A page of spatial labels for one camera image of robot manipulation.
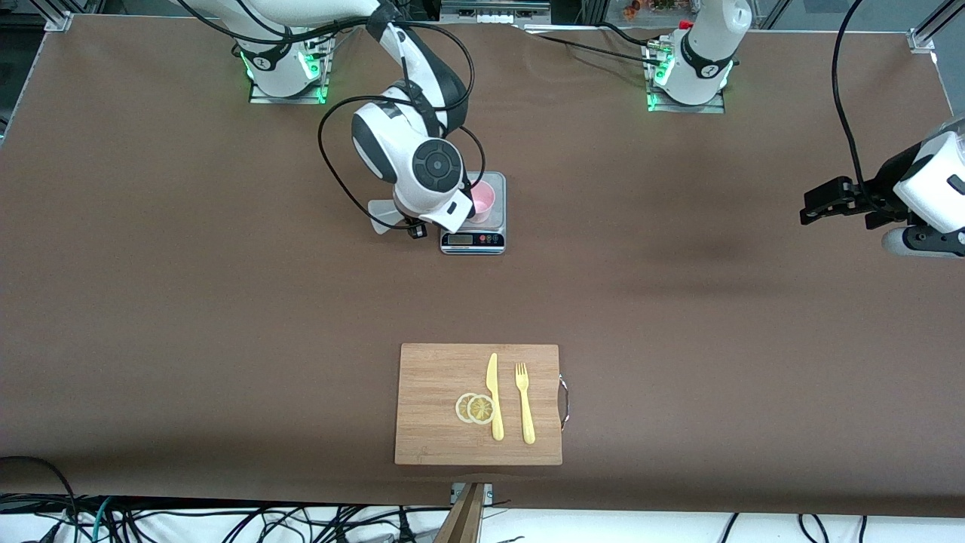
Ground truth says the orange toy food pile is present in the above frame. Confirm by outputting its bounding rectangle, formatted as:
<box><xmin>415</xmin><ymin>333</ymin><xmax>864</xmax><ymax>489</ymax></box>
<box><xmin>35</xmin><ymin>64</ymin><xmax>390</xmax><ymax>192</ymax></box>
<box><xmin>622</xmin><ymin>0</ymin><xmax>683</xmax><ymax>22</ymax></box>

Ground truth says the wooden camera mount post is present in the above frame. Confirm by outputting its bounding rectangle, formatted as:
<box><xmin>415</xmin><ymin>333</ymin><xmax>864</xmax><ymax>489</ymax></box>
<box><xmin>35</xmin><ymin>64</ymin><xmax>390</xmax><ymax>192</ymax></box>
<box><xmin>433</xmin><ymin>483</ymin><xmax>487</xmax><ymax>543</ymax></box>

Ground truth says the white power strip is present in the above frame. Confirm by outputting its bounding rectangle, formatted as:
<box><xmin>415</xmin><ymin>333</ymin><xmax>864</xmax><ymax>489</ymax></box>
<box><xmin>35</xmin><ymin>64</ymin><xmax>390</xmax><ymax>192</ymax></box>
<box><xmin>466</xmin><ymin>5</ymin><xmax>551</xmax><ymax>23</ymax></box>

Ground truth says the yellow plastic fork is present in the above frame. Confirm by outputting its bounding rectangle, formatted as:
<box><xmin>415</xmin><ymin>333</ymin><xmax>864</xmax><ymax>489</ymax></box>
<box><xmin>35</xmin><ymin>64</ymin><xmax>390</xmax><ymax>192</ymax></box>
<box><xmin>514</xmin><ymin>362</ymin><xmax>537</xmax><ymax>445</ymax></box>

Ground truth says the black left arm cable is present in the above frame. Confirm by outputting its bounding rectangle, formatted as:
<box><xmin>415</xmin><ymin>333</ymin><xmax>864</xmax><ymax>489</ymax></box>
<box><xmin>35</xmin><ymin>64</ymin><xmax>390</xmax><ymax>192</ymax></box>
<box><xmin>831</xmin><ymin>0</ymin><xmax>877</xmax><ymax>198</ymax></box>

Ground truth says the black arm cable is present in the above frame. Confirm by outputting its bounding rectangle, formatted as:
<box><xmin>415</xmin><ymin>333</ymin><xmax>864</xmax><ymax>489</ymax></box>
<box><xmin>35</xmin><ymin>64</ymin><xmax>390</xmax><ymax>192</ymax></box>
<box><xmin>317</xmin><ymin>0</ymin><xmax>488</xmax><ymax>227</ymax></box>
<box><xmin>831</xmin><ymin>0</ymin><xmax>877</xmax><ymax>198</ymax></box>

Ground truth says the translucent orange-capped sauce bottle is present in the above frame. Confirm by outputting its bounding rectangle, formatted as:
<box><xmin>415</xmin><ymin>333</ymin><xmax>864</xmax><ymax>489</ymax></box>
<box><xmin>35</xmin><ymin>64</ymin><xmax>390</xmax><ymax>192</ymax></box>
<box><xmin>367</xmin><ymin>198</ymin><xmax>414</xmax><ymax>236</ymax></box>

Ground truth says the black base cable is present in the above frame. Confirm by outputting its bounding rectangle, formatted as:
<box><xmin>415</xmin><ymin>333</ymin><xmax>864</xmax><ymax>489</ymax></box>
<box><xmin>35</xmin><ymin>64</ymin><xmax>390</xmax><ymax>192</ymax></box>
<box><xmin>520</xmin><ymin>21</ymin><xmax>664</xmax><ymax>65</ymax></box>

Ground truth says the wooden cutting board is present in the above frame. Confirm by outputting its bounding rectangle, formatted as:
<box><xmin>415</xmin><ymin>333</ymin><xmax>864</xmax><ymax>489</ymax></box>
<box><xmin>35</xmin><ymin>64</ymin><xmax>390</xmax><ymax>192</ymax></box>
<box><xmin>394</xmin><ymin>343</ymin><xmax>564</xmax><ymax>466</ymax></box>

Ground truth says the pink plastic cup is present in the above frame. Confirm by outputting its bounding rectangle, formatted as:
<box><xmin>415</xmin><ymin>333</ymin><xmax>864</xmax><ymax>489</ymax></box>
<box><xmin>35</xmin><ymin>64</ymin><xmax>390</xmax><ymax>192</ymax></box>
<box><xmin>467</xmin><ymin>181</ymin><xmax>497</xmax><ymax>225</ymax></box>

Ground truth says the silver digital kitchen scale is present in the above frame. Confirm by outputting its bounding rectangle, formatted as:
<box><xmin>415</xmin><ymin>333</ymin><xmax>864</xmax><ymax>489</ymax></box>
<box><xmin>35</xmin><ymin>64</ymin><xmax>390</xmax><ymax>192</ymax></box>
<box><xmin>440</xmin><ymin>171</ymin><xmax>507</xmax><ymax>256</ymax></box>

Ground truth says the teal floor cable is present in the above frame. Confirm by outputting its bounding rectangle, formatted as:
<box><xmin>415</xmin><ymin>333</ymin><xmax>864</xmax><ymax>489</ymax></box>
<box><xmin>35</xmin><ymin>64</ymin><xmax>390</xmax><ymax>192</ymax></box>
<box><xmin>68</xmin><ymin>496</ymin><xmax>115</xmax><ymax>543</ymax></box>

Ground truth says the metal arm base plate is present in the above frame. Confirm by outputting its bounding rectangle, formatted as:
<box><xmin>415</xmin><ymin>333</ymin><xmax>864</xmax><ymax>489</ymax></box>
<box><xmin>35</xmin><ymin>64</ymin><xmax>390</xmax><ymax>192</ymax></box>
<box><xmin>646</xmin><ymin>38</ymin><xmax>726</xmax><ymax>114</ymax></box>
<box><xmin>249</xmin><ymin>34</ymin><xmax>330</xmax><ymax>105</ymax></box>

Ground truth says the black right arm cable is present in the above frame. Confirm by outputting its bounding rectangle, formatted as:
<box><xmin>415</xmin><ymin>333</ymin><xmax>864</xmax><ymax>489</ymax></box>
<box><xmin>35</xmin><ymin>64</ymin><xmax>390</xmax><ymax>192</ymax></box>
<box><xmin>317</xmin><ymin>0</ymin><xmax>488</xmax><ymax>227</ymax></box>

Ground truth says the yellow plastic knife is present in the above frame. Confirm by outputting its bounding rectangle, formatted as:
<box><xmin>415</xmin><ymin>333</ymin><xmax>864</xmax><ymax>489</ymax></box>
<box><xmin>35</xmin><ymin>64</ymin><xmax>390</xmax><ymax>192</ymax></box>
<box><xmin>486</xmin><ymin>352</ymin><xmax>505</xmax><ymax>442</ymax></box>

